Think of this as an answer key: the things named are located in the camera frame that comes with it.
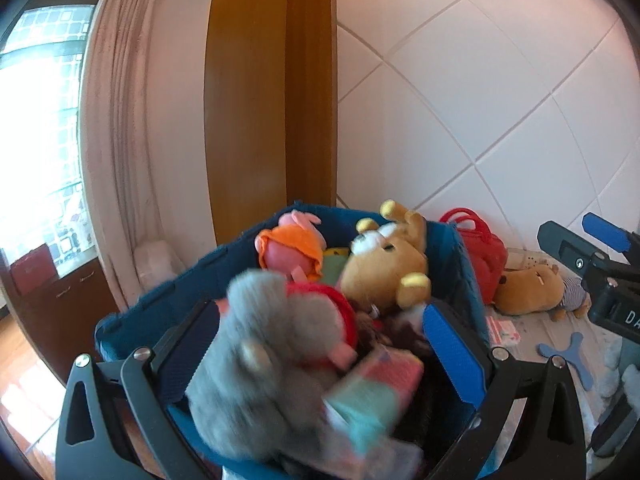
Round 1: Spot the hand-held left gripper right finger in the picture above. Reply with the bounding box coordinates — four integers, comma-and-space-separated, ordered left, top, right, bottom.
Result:
422, 301, 587, 480

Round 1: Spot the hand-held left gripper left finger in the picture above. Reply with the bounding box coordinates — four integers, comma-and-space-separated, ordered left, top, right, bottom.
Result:
54, 298, 223, 480

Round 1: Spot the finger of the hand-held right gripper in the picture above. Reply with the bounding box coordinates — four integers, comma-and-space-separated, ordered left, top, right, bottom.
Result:
537, 220, 597, 279
582, 212, 640, 263

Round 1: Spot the grey plush bear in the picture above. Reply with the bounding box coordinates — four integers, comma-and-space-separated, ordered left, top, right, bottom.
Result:
185, 269, 358, 461

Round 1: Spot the blue plastic crate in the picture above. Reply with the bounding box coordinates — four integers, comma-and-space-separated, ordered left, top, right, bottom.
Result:
95, 203, 493, 480

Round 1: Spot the small tan bear plush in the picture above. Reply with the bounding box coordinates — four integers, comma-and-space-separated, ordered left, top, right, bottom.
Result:
336, 200, 432, 317

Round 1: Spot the pink pig plush orange dress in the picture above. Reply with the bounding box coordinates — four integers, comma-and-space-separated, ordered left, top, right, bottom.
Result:
256, 210, 326, 283

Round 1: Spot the brown bear plush striped shirt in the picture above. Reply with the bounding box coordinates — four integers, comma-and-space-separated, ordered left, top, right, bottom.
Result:
492, 264, 592, 322

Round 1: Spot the pastel tissue pack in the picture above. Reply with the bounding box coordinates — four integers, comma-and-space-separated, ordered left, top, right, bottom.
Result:
485, 316, 522, 348

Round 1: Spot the blue boomerang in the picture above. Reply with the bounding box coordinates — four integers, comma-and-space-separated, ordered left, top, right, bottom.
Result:
536, 331, 596, 392

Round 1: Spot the red handbag case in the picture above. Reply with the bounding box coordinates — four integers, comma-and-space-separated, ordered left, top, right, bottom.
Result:
439, 207, 508, 306

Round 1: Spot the pink plush with red hat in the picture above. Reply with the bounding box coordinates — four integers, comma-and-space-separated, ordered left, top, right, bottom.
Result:
287, 282, 360, 367

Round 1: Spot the dark wooden cabinet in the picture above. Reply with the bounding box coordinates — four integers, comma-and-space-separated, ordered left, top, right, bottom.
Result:
0, 242, 126, 388

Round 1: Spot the green and pink plush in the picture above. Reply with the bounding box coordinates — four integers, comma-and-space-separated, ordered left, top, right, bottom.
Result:
322, 246, 352, 287

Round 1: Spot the beige curtain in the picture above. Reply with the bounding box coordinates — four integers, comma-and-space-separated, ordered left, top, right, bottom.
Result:
77, 0, 221, 313

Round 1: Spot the window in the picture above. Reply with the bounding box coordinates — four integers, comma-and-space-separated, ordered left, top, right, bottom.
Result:
0, 5, 98, 276

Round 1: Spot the white wall socket plate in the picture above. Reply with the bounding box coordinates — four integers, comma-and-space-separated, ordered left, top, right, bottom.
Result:
507, 247, 561, 271

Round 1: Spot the wooden wall panel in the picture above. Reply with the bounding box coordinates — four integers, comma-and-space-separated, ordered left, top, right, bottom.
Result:
202, 0, 338, 246

